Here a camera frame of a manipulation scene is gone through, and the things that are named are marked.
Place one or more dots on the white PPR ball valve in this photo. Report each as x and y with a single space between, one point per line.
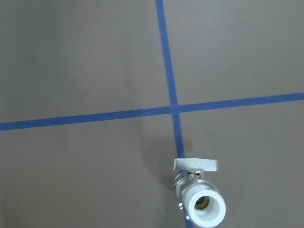
198 198

